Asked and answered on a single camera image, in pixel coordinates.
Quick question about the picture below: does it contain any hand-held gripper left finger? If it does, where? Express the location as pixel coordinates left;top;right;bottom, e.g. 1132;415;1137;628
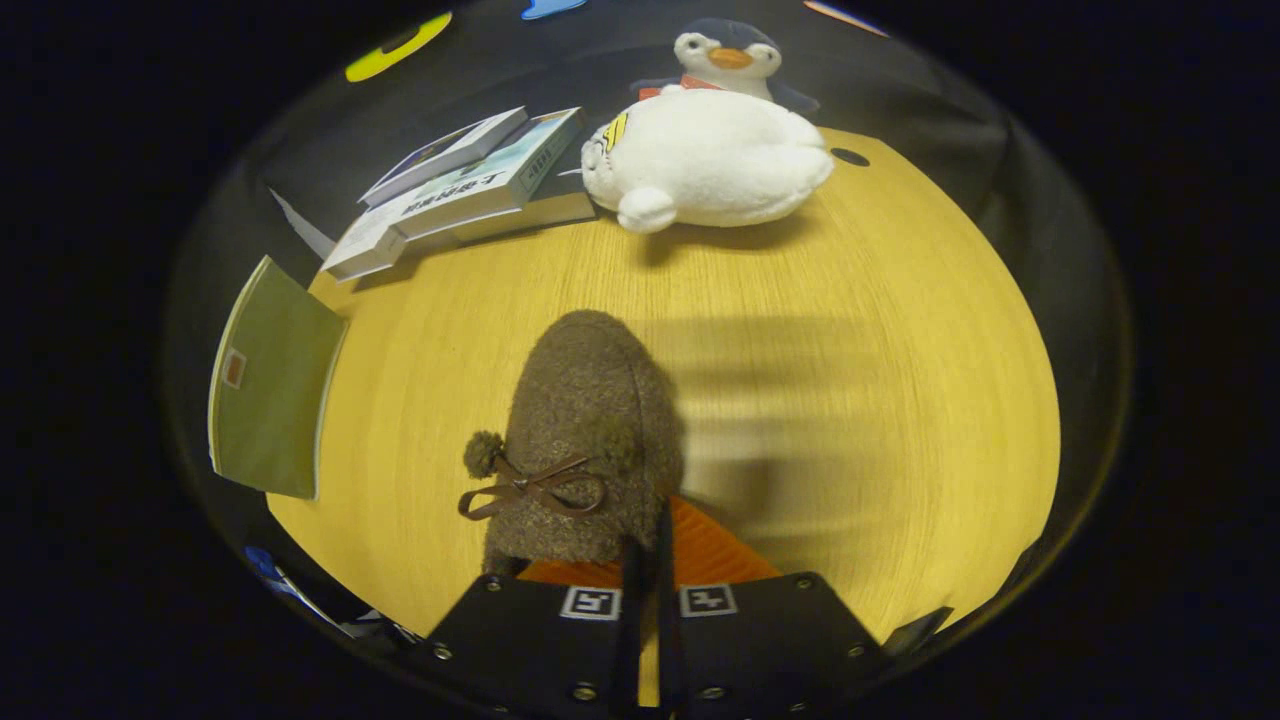
420;535;648;719

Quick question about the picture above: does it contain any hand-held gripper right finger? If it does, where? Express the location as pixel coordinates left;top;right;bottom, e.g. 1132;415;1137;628
654;495;889;719

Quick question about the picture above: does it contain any blue picture cover book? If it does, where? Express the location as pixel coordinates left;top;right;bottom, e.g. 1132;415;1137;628
358;106;529;208

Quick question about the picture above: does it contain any teal cover book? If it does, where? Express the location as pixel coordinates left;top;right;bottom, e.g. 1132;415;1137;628
385;107;588;241

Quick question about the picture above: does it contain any white plush toy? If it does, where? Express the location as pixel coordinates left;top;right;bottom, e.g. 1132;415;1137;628
580;87;836;236

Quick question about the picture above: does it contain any beige fabric storage box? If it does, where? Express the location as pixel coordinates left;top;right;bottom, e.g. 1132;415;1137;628
207;255;349;501

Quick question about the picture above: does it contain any penguin plush toy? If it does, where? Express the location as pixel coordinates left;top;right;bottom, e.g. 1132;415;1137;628
630;17;821;116

